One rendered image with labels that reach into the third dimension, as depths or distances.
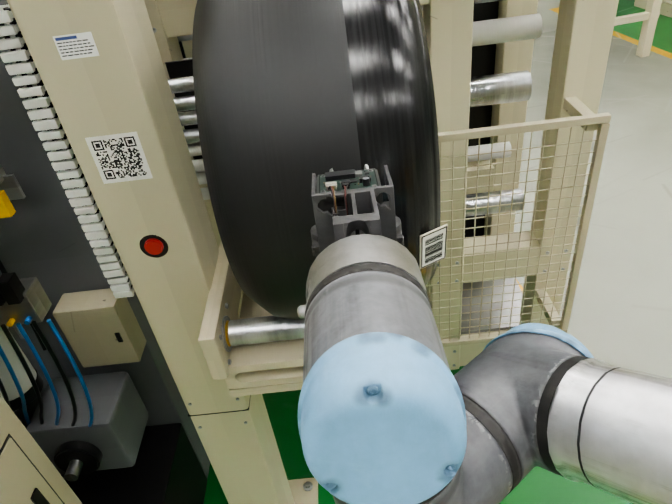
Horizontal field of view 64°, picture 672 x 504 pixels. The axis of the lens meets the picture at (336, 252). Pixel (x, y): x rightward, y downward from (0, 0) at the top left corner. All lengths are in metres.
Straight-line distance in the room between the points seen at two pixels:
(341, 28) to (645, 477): 0.51
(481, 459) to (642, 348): 1.86
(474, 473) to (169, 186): 0.62
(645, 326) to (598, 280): 0.28
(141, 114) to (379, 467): 0.63
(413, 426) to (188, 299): 0.74
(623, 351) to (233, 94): 1.83
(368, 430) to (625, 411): 0.18
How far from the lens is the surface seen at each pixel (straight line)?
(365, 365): 0.29
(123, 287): 1.02
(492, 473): 0.42
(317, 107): 0.62
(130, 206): 0.90
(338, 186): 0.48
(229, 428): 1.26
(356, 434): 0.29
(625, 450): 0.40
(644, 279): 2.55
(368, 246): 0.38
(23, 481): 1.11
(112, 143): 0.85
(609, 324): 2.30
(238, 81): 0.64
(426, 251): 0.69
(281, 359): 0.94
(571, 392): 0.42
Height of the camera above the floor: 1.55
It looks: 37 degrees down
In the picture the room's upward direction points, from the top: 8 degrees counter-clockwise
